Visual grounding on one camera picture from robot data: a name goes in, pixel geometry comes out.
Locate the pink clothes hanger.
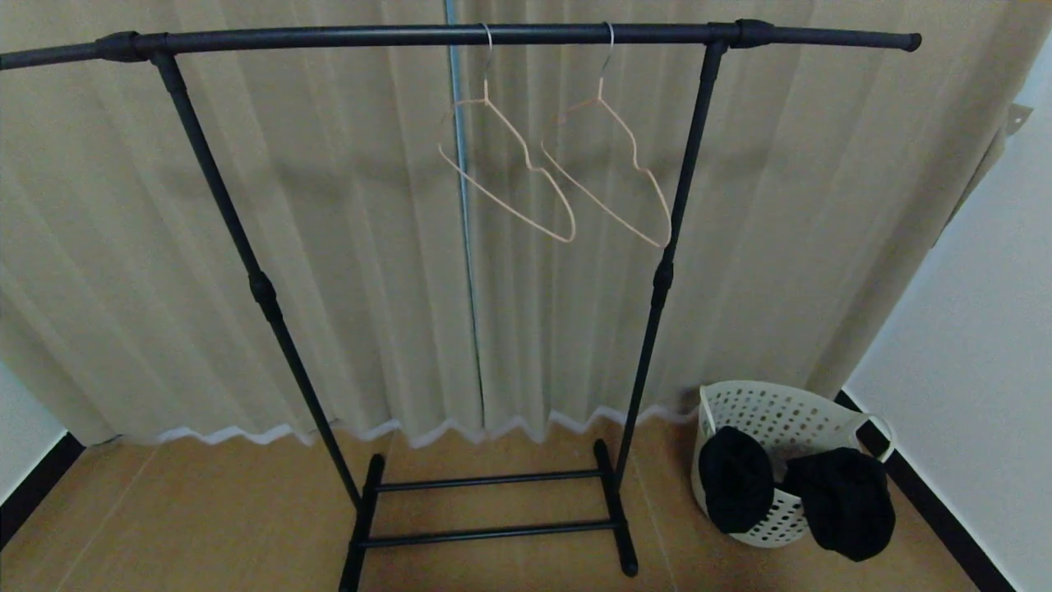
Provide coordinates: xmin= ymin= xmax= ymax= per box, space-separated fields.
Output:
xmin=437 ymin=23 xmax=576 ymax=244
xmin=540 ymin=23 xmax=673 ymax=249

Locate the white laundry basket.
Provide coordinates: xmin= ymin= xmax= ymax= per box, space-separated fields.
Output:
xmin=690 ymin=380 xmax=897 ymax=550

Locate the black garment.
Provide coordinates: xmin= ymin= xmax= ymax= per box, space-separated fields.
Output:
xmin=698 ymin=426 xmax=775 ymax=534
xmin=782 ymin=446 xmax=897 ymax=562

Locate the black clothes rack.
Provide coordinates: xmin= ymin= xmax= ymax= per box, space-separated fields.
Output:
xmin=0 ymin=18 xmax=923 ymax=592

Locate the beige curtain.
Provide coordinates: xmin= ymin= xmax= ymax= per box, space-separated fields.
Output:
xmin=0 ymin=0 xmax=1052 ymax=449

